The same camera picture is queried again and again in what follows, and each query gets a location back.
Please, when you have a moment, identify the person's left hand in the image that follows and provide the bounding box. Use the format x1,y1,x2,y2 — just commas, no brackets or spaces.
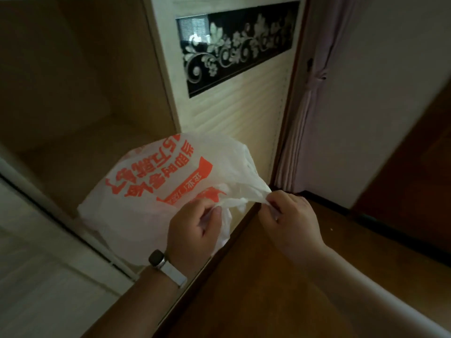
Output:
165,198,222,279

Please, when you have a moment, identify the person's right hand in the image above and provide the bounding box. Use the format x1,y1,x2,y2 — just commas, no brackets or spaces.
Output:
261,190,327,268

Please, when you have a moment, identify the white plastic bag orange print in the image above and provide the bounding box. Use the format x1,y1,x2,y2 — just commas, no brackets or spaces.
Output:
78,132,279,266

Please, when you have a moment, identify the person's left forearm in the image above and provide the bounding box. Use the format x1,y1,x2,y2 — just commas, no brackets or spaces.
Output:
82,265,187,338

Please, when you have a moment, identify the person's right forearm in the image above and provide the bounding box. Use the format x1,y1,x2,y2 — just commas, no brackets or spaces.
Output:
301,243,451,338

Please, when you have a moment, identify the white band wristwatch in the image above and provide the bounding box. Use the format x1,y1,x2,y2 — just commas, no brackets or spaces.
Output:
148,249,188,288

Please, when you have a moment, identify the pink curtain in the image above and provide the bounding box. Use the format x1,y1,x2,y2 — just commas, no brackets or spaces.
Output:
273,0,356,194

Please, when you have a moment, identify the cream sliding wardrobe door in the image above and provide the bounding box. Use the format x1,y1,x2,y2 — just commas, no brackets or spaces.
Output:
143,0,311,183

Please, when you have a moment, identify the curtain tieback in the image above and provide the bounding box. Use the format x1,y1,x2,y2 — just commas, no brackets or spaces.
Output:
307,58,328,89

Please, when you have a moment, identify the white sliding wardrobe door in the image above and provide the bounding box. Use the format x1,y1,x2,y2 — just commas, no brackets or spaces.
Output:
0,148,141,338

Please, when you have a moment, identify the black floral glass panel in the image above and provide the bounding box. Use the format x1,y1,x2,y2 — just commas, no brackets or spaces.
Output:
175,0,301,99

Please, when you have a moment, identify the beige wooden wardrobe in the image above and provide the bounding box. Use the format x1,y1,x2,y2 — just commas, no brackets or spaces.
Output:
0,0,184,222

